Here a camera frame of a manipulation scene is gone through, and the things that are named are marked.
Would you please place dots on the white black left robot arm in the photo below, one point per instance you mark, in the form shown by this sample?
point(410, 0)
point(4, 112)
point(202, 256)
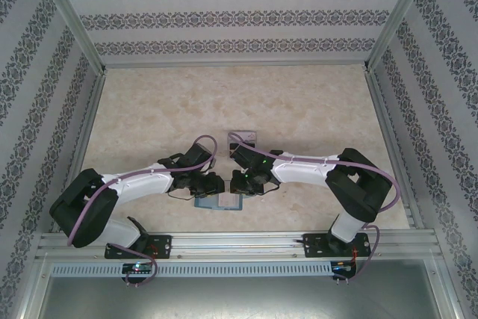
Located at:
point(138, 184)

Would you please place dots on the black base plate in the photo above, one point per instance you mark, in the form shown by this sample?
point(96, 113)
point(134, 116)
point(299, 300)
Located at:
point(317, 244)
point(160, 246)

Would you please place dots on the aluminium frame post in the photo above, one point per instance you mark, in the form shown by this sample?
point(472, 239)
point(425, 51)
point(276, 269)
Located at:
point(67, 12)
point(399, 12)

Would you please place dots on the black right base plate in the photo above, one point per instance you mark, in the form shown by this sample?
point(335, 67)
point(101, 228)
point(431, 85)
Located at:
point(317, 244)

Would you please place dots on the aluminium table side rail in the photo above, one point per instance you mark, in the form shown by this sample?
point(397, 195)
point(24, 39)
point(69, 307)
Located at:
point(396, 139)
point(87, 124)

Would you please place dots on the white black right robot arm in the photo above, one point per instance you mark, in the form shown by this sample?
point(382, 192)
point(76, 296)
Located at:
point(302, 171)

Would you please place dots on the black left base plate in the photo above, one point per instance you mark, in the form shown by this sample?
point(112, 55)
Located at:
point(160, 246)

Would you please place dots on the grey sheet metal panel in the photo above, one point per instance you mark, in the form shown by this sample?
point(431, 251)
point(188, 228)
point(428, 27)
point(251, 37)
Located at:
point(239, 298)

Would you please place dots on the dark green VIP card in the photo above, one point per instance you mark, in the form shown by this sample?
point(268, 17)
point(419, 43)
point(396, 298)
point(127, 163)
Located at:
point(233, 148)

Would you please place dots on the clear acrylic card stand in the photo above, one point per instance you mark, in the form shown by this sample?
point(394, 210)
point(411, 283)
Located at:
point(242, 145)

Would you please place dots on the small circuit board green light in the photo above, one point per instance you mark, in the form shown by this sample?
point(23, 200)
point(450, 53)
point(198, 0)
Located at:
point(137, 268)

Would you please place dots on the white card with pink print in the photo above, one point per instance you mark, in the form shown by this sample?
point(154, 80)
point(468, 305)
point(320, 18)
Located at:
point(246, 135)
point(228, 201)

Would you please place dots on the teal leather card holder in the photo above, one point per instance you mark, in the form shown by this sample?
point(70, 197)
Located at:
point(203, 204)

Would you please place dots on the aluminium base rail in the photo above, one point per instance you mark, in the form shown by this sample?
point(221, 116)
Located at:
point(239, 246)

